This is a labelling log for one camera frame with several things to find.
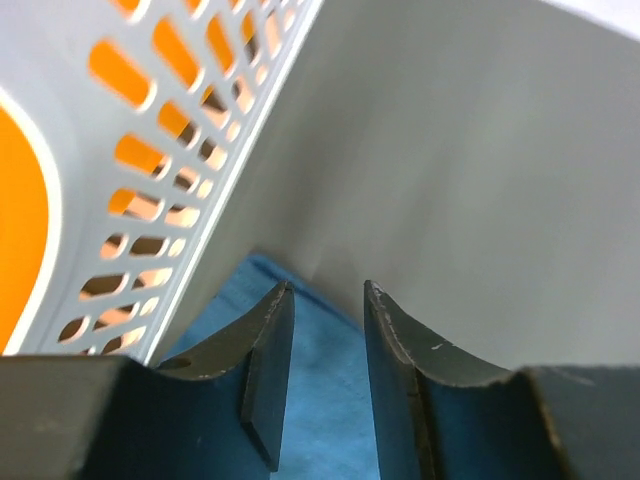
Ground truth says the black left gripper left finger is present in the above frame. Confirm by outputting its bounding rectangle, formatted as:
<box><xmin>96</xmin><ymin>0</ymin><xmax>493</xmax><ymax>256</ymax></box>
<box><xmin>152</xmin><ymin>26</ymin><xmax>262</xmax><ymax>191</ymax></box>
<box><xmin>1</xmin><ymin>282</ymin><xmax>295</xmax><ymax>479</ymax></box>

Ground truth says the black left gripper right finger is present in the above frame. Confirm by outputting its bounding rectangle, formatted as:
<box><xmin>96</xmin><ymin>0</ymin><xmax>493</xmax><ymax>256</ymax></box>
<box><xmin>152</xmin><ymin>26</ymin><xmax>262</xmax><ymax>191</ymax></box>
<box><xmin>363</xmin><ymin>281</ymin><xmax>639</xmax><ymax>479</ymax></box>

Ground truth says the blue t shirt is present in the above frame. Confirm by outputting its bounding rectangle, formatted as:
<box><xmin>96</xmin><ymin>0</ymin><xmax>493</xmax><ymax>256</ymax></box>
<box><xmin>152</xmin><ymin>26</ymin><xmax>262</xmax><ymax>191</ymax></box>
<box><xmin>168</xmin><ymin>254</ymin><xmax>379</xmax><ymax>480</ymax></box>

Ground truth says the orange plastic board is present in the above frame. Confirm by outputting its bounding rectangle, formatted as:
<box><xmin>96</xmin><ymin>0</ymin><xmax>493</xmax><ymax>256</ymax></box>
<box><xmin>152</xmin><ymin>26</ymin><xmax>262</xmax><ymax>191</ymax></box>
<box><xmin>0</xmin><ymin>0</ymin><xmax>301</xmax><ymax>341</ymax></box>

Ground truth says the white perforated plastic basket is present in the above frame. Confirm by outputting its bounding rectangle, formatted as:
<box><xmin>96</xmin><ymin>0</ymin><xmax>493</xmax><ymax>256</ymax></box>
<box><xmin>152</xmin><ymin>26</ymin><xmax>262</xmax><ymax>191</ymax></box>
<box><xmin>0</xmin><ymin>0</ymin><xmax>326</xmax><ymax>366</ymax></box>

